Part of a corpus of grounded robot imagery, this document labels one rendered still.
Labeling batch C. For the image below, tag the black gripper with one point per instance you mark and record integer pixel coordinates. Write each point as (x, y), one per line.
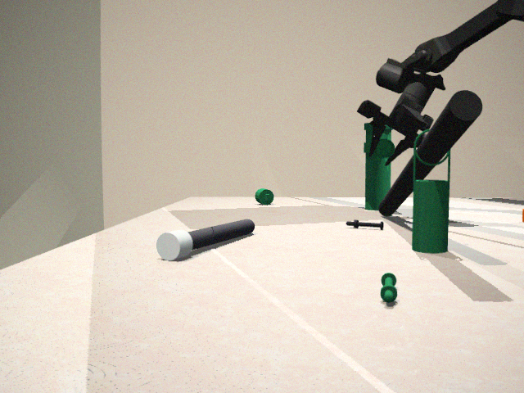
(372, 110)

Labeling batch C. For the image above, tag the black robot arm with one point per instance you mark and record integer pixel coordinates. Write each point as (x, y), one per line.
(435, 56)

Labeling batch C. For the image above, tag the green post with cap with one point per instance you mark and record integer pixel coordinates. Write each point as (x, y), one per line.
(377, 173)

